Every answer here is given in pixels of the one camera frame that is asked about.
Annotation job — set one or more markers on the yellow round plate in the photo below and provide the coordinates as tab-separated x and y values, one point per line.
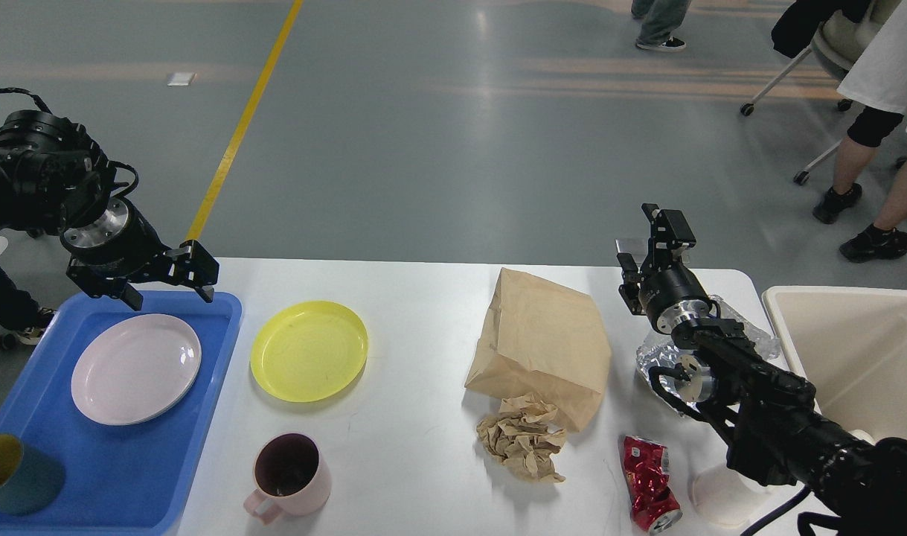
309	352

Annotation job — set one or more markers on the pink mug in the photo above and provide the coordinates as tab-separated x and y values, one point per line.
291	478

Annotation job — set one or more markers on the person in black shorts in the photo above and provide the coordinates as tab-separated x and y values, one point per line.
879	82

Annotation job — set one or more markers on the brown paper bag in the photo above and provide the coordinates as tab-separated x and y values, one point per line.
545	340

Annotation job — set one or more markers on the teal and yellow cup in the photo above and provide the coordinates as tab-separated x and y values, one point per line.
30	480

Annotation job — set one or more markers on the white office chair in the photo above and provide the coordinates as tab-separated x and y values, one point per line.
837	42

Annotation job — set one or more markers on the crushed red can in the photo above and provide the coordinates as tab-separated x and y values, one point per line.
654	507

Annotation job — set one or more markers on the person in jeans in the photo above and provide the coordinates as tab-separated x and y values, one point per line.
659	20

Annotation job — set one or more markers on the blue plastic tray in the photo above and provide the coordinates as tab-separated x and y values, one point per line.
127	480

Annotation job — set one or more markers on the crumpled brown paper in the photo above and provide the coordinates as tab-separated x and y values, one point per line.
523	437

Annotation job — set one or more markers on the white paper cup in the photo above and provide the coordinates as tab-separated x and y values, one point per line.
720	501

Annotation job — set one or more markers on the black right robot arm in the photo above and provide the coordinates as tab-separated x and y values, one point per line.
764	414

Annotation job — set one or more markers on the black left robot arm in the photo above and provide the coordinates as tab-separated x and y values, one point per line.
56	180

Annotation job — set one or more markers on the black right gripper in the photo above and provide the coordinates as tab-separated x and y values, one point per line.
663	289

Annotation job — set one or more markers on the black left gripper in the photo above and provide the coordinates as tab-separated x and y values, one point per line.
120	246

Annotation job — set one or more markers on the crumpled aluminium foil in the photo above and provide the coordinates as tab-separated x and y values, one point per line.
658	357

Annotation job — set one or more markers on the beige plastic bin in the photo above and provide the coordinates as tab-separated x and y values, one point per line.
851	344

